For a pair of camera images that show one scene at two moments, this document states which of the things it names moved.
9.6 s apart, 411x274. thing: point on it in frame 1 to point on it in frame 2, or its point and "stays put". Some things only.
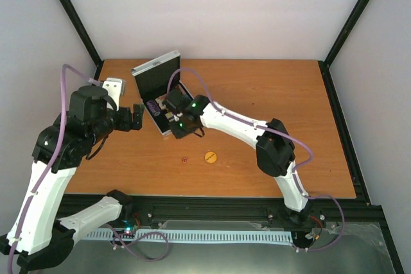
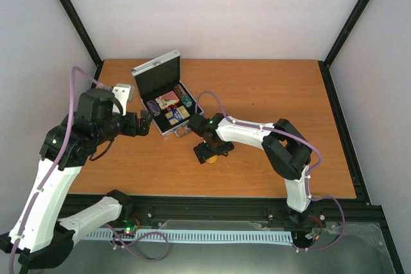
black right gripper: [178, 133] to [227, 146]
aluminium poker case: [153, 80] stays put
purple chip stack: [153, 106] stays put
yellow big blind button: [210, 157] stays put
